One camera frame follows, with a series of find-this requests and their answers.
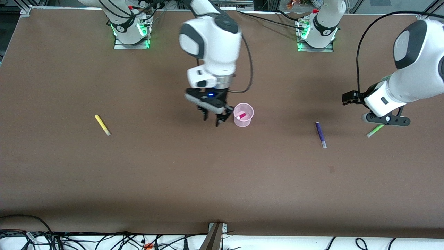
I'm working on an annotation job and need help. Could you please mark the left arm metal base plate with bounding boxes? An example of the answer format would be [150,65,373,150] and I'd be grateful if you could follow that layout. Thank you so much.
[297,19,334,53]

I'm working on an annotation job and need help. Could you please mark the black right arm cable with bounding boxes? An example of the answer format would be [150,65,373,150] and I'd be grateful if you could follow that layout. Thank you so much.
[230,34,254,93]

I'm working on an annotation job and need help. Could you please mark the grey power strip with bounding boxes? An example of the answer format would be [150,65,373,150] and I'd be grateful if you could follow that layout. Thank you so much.
[203,1,254,11]

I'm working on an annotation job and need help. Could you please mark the green marker pen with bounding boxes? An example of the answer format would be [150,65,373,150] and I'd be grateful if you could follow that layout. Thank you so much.
[366,124,385,138]

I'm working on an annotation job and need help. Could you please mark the purple marker pen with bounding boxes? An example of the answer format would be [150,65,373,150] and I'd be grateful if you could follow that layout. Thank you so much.
[315,121,327,149]

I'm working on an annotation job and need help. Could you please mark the long black table cable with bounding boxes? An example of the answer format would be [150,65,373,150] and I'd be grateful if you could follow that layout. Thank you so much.
[237,10,307,27]

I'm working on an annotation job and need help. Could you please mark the yellow marker pen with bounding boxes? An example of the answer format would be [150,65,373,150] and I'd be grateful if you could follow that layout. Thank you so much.
[94,114,111,136]

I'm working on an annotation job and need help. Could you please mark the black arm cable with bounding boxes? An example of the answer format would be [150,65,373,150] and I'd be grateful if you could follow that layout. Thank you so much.
[230,34,254,93]
[356,11,423,96]

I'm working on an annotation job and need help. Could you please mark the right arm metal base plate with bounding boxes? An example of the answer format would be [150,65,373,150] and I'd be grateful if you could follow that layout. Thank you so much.
[114,14,151,50]

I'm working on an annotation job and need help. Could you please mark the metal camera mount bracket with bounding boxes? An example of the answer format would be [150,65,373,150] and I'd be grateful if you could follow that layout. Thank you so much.
[199,222,228,250]

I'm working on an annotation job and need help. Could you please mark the translucent pink cup holder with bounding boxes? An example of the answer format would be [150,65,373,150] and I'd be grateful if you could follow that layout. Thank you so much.
[233,103,254,128]

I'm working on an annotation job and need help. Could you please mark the tangled black floor cables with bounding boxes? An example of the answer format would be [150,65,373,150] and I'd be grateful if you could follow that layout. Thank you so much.
[0,230,208,250]

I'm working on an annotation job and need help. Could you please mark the black floor cable loop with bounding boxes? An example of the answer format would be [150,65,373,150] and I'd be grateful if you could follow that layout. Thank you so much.
[0,215,53,250]

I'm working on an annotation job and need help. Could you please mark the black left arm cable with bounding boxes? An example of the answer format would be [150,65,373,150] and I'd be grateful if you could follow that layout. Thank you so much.
[356,11,423,96]

